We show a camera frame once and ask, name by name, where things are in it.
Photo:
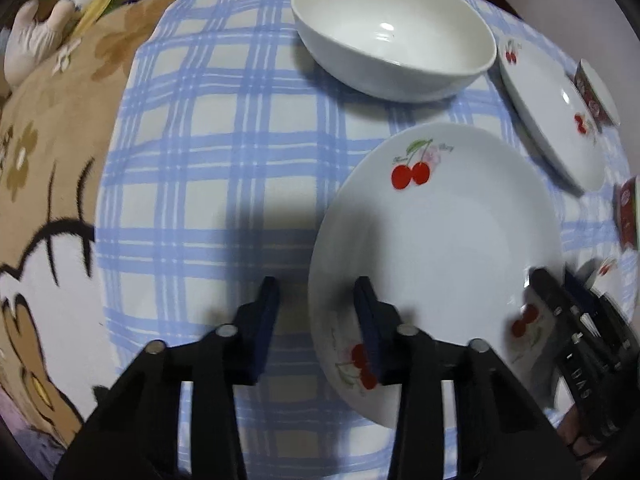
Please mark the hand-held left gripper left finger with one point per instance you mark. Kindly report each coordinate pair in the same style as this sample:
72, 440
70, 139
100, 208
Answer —
267, 320

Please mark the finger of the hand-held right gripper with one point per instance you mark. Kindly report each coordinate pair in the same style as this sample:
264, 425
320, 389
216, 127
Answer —
582, 290
550, 295

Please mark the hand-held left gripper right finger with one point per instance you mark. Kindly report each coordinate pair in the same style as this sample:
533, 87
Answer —
367, 325

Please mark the small white cherry plate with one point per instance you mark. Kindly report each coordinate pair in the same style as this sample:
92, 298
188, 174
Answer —
605, 270

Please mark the red patterned bowl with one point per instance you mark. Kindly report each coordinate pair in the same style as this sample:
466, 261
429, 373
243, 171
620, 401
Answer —
595, 95
627, 210

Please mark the large white cherry plate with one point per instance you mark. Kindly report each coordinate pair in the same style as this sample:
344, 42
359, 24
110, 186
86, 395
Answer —
450, 230

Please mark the medium white cherry plate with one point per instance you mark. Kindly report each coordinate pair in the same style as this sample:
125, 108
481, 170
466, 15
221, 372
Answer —
545, 90

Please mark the large plain white bowl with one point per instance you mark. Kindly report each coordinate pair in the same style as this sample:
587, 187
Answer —
390, 20

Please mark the blue checked blanket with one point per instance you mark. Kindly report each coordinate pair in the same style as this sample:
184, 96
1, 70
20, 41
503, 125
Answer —
200, 160

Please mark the brown floral blanket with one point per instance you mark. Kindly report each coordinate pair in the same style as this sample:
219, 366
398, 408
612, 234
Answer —
50, 160

